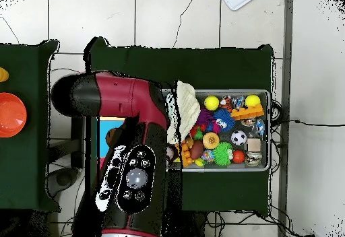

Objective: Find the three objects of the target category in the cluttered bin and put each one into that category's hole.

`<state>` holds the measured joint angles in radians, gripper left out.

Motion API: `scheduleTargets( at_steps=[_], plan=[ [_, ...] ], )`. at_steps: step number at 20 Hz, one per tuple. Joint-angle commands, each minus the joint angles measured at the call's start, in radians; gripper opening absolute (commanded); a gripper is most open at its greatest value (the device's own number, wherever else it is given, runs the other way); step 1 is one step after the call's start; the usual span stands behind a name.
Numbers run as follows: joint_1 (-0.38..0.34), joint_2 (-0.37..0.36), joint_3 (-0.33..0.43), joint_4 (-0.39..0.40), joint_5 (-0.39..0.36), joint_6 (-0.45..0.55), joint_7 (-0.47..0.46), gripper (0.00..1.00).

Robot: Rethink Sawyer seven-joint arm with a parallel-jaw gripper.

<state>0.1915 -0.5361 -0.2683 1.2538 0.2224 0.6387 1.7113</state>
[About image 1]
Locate black and white soccer ball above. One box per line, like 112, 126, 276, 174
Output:
230, 130, 247, 146

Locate wooden box with three holes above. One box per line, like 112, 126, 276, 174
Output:
97, 116, 127, 168

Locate plain orange ball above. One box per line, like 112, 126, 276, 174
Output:
232, 150, 246, 164

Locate toy burger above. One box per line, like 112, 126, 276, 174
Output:
202, 132, 220, 149

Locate dark green table cloth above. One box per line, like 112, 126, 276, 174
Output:
84, 36, 274, 216

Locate yellow smiley ball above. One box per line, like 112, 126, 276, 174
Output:
245, 94, 261, 108

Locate black cable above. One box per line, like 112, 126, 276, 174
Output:
269, 118, 345, 128

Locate wooden cube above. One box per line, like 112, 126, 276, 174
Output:
245, 138, 262, 152

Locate plain yellow ball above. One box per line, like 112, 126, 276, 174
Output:
203, 95, 220, 111

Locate orange striped tiger toy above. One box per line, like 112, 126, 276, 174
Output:
219, 95, 234, 112

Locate silver mesh bin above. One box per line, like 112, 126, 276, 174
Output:
161, 89, 271, 172

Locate orange toy brick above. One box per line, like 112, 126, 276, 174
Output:
230, 104, 265, 121

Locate neighbouring green cloth table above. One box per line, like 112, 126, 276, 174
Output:
0, 39, 61, 212

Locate orange plastic bowl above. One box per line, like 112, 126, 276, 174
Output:
0, 92, 28, 138

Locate cream waffle cloth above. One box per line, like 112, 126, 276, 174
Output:
166, 79, 201, 145

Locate white tray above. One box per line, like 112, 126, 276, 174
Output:
220, 0, 258, 11

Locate green spiky ball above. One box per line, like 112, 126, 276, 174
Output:
212, 141, 234, 166

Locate blue spiky ball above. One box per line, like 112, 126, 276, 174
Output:
214, 108, 236, 133

